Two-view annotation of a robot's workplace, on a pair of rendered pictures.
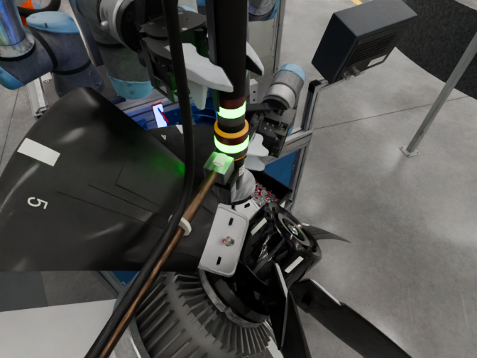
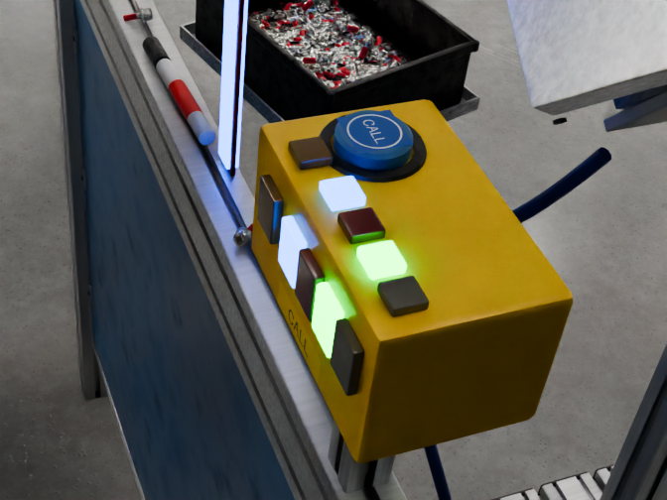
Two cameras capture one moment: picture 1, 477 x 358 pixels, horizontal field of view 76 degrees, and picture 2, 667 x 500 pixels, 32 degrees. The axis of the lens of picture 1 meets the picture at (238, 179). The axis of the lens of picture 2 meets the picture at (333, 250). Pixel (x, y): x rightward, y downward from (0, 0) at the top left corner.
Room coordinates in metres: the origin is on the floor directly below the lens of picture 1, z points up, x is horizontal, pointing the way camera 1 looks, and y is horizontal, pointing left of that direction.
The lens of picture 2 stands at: (0.44, 0.89, 1.44)
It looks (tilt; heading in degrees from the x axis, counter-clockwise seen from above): 43 degrees down; 275
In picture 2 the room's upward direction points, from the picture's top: 8 degrees clockwise
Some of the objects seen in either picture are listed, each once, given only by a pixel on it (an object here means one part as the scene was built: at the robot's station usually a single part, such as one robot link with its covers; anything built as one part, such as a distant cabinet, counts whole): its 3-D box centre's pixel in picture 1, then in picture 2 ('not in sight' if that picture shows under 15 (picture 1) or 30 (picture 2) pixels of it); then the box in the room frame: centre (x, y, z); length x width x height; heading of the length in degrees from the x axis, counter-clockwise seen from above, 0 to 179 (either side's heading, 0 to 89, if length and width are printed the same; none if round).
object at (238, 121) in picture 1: (231, 114); not in sight; (0.29, 0.01, 1.40); 0.03 x 0.03 x 0.01
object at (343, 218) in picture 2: not in sight; (361, 225); (0.46, 0.47, 1.08); 0.02 x 0.02 x 0.01; 32
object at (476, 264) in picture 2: not in sight; (393, 278); (0.44, 0.45, 1.02); 0.16 x 0.10 x 0.11; 122
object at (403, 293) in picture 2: not in sight; (402, 296); (0.44, 0.52, 1.08); 0.02 x 0.02 x 0.01; 32
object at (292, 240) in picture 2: not in sight; (292, 252); (0.49, 0.47, 1.04); 0.02 x 0.01 x 0.03; 122
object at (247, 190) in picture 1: (229, 171); not in sight; (0.28, 0.01, 1.31); 0.09 x 0.07 x 0.10; 157
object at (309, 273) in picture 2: not in sight; (309, 285); (0.48, 0.49, 1.04); 0.02 x 0.01 x 0.03; 122
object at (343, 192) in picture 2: not in sight; (341, 192); (0.47, 0.45, 1.08); 0.02 x 0.02 x 0.01; 32
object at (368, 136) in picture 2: not in sight; (372, 142); (0.47, 0.41, 1.08); 0.04 x 0.04 x 0.02
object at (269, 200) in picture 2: not in sight; (270, 209); (0.51, 0.44, 1.04); 0.02 x 0.01 x 0.03; 122
